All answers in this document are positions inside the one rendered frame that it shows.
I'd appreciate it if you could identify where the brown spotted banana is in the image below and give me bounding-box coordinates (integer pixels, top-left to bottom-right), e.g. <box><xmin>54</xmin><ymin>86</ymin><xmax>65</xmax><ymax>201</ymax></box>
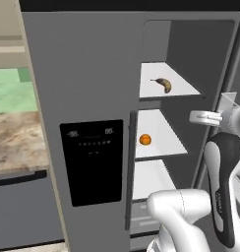
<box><xmin>150</xmin><ymin>77</ymin><xmax>173</xmax><ymax>95</ymax></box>

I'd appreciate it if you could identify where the dark fridge door handle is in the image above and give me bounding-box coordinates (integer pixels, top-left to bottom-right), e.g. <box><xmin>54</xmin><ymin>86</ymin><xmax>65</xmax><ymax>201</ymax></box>
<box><xmin>124</xmin><ymin>110</ymin><xmax>139</xmax><ymax>231</ymax></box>

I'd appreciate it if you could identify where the grey fridge door with dispenser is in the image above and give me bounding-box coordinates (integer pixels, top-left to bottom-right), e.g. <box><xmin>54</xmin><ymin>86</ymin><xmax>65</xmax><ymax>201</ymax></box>
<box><xmin>21</xmin><ymin>12</ymin><xmax>147</xmax><ymax>252</ymax></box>

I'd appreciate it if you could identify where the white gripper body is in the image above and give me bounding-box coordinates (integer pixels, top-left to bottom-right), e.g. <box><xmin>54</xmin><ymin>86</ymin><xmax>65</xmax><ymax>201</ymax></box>
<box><xmin>189</xmin><ymin>109</ymin><xmax>224</xmax><ymax>126</ymax></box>

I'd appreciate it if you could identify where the grey fridge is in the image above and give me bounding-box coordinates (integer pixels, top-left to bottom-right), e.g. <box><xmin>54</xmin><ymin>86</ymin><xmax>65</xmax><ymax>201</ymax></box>
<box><xmin>20</xmin><ymin>11</ymin><xmax>240</xmax><ymax>252</ymax></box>

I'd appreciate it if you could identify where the grey dishwasher front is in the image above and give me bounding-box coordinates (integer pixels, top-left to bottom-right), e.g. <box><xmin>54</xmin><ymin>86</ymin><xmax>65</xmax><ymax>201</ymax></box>
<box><xmin>0</xmin><ymin>169</ymin><xmax>66</xmax><ymax>252</ymax></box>

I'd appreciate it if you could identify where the orange fruit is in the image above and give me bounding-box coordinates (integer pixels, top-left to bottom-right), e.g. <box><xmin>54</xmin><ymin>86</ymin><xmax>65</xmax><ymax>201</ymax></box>
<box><xmin>139</xmin><ymin>133</ymin><xmax>152</xmax><ymax>147</ymax></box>

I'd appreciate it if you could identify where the white fridge shelf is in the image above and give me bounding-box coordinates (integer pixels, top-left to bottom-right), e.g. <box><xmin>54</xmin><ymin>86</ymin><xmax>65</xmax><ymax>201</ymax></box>
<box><xmin>132</xmin><ymin>158</ymin><xmax>177</xmax><ymax>202</ymax></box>
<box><xmin>139</xmin><ymin>61</ymin><xmax>203</xmax><ymax>99</ymax></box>
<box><xmin>135</xmin><ymin>108</ymin><xmax>190</xmax><ymax>161</ymax></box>

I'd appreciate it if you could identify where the grey fridge drawer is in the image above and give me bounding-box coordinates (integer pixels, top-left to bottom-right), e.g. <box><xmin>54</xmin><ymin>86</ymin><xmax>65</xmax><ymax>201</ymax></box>
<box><xmin>129</xmin><ymin>199</ymin><xmax>165</xmax><ymax>236</ymax></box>

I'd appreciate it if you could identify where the dark dishwasher handle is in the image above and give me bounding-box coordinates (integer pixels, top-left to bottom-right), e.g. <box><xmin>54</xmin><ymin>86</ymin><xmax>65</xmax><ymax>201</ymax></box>
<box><xmin>0</xmin><ymin>169</ymin><xmax>48</xmax><ymax>188</ymax></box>

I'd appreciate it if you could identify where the beige wall cupboard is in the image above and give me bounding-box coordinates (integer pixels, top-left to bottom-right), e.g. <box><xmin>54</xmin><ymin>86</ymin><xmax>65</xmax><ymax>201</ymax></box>
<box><xmin>0</xmin><ymin>0</ymin><xmax>30</xmax><ymax>70</ymax></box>

